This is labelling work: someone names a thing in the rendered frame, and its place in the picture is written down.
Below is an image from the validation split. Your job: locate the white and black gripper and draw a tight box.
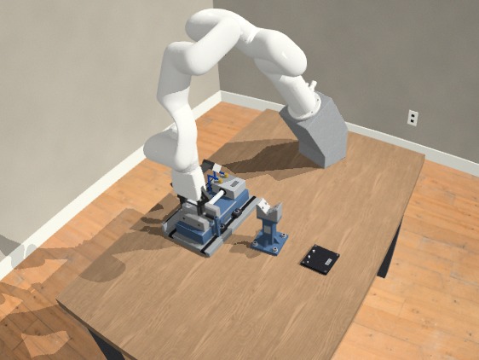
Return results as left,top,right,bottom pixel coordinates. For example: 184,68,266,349
170,166,212,216

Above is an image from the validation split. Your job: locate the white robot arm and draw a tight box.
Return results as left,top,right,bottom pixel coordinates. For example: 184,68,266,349
143,9,320,173

